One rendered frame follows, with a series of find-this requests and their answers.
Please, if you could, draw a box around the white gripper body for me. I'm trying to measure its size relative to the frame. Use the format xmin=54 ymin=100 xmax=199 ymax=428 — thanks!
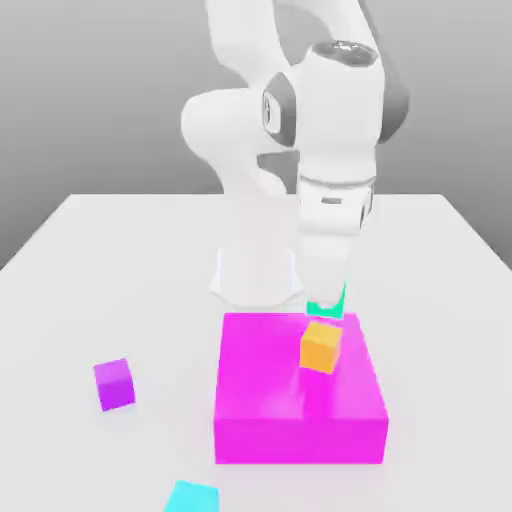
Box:
xmin=301 ymin=232 xmax=350 ymax=308

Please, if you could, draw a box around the small orange cube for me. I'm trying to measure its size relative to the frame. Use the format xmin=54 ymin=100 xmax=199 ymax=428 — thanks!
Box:
xmin=298 ymin=321 xmax=344 ymax=376

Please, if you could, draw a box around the small purple cube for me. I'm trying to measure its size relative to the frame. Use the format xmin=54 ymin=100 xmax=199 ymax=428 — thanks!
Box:
xmin=92 ymin=357 xmax=137 ymax=413

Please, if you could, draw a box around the small cyan cube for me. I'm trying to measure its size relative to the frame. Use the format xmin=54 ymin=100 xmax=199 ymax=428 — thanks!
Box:
xmin=162 ymin=479 xmax=220 ymax=512

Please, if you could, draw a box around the large magenta box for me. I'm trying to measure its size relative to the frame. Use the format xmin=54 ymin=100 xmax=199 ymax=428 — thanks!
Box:
xmin=213 ymin=312 xmax=390 ymax=466

